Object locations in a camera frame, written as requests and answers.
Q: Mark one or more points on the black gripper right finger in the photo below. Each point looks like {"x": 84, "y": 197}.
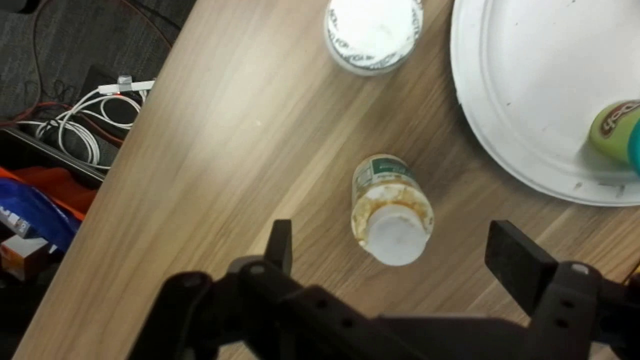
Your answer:
{"x": 521, "y": 252}

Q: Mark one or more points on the white bottle blue label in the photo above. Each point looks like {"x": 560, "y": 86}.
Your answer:
{"x": 372, "y": 32}

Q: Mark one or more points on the green putty tub teal lid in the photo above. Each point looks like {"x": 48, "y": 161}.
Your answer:
{"x": 617, "y": 133}

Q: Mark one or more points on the stained white bottle green label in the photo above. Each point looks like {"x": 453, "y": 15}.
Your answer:
{"x": 393, "y": 213}

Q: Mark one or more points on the blue orange bag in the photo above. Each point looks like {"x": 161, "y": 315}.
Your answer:
{"x": 33, "y": 213}

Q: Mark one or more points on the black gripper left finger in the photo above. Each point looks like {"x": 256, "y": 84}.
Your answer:
{"x": 280, "y": 246}

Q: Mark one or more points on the white paper plate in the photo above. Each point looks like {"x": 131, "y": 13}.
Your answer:
{"x": 532, "y": 86}

